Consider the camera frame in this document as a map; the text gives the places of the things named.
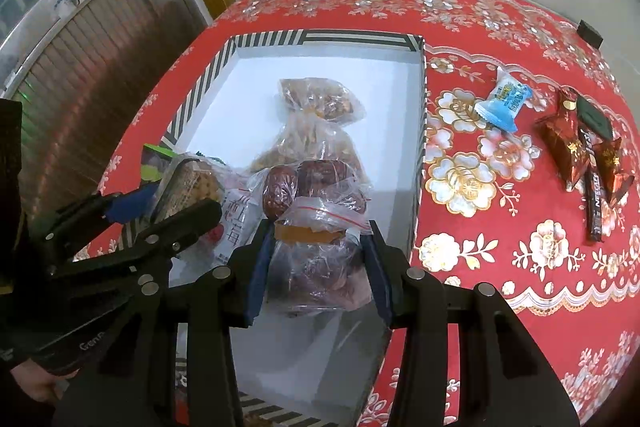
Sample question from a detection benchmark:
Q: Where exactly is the green triangular snack packet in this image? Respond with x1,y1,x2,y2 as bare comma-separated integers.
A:
140,143,183,195

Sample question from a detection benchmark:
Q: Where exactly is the dark brown snack bar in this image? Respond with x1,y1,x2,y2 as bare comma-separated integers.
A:
577,127,608,243

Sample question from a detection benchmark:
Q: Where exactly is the black white striped box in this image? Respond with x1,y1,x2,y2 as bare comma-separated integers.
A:
159,32,428,427

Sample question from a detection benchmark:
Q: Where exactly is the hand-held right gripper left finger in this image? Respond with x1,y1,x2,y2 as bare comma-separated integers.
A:
52,221,275,427

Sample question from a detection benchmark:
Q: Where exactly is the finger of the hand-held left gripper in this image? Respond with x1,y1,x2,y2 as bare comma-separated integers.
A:
27,184,161,258
50,198,223,288

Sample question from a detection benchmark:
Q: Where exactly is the white packet with black print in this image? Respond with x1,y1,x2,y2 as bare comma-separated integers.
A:
150,154,226,228

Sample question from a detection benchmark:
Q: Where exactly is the person's left hand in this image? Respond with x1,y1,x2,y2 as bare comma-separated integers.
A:
10,356,68,403

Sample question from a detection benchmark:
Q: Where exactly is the small black box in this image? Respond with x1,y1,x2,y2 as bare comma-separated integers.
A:
576,19,605,50

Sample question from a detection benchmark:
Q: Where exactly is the dark green snack packet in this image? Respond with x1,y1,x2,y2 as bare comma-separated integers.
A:
575,96,615,140

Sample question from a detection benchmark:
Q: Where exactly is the blue snack packet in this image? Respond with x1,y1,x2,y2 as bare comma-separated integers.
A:
472,68,535,134

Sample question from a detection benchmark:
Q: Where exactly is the white packet with red print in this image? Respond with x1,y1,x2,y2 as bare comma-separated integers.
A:
212,179,273,268

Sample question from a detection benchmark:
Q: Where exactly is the clear zip bag of snacks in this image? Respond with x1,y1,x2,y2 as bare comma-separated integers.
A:
249,109,373,188
277,77,367,124

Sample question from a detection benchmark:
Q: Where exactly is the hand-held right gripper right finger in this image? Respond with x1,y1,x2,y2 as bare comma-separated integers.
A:
357,221,581,427

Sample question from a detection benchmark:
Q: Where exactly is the brown ribbed door panel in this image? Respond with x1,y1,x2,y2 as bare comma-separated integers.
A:
10,0,211,208

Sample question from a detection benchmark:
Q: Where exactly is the red floral tablecloth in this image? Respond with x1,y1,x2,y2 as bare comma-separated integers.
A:
87,0,640,427

